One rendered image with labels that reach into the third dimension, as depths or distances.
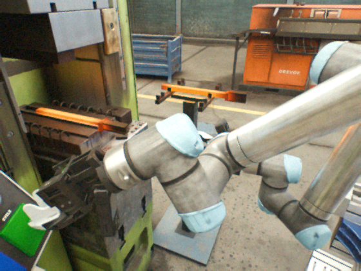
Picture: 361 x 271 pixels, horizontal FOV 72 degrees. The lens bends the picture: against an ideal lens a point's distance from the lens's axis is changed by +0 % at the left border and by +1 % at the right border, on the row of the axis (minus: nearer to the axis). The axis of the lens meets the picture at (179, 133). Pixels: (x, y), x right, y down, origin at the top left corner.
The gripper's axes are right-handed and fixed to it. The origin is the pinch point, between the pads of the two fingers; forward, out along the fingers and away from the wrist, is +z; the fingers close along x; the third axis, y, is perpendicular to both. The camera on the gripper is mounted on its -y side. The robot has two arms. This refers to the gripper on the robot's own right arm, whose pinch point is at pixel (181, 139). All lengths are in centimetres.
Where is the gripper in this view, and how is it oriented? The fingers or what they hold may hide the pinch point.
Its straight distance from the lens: 79.5
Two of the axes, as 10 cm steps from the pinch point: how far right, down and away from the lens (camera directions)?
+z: -9.3, -1.8, 3.3
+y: 0.0, 8.7, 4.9
